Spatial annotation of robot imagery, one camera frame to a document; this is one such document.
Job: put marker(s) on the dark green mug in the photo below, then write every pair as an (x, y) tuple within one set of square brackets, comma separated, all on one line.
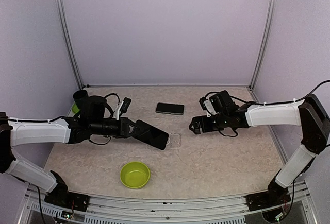
[(79, 97)]

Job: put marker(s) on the front aluminium rail base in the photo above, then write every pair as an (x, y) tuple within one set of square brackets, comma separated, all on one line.
[(102, 209)]

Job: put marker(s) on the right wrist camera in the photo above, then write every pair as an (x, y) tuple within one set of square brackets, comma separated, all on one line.
[(207, 106)]

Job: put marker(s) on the green bowl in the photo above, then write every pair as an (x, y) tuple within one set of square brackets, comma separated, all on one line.
[(135, 175)]

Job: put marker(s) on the aluminium frame post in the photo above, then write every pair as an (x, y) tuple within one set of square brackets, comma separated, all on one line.
[(68, 44), (264, 43)]

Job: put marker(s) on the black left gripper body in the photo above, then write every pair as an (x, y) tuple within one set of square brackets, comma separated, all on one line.
[(123, 121)]

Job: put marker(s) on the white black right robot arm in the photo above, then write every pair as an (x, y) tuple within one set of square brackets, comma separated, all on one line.
[(222, 112)]

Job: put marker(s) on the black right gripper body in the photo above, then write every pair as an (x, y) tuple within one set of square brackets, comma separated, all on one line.
[(211, 126)]

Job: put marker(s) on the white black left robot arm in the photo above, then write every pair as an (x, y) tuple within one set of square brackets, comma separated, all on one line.
[(95, 117)]

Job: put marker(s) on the blue smartphone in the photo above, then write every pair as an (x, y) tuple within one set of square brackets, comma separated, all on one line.
[(151, 135)]

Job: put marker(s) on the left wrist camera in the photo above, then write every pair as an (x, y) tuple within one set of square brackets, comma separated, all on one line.
[(121, 108)]

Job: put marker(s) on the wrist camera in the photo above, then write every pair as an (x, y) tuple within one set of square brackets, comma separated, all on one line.
[(207, 106), (121, 108)]

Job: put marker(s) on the green saucer plate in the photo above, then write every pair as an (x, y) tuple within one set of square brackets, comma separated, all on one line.
[(75, 109)]

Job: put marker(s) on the right aluminium frame post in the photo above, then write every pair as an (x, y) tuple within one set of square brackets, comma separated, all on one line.
[(264, 43)]

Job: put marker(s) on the left aluminium frame post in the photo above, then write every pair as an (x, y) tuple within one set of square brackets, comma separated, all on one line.
[(68, 44)]

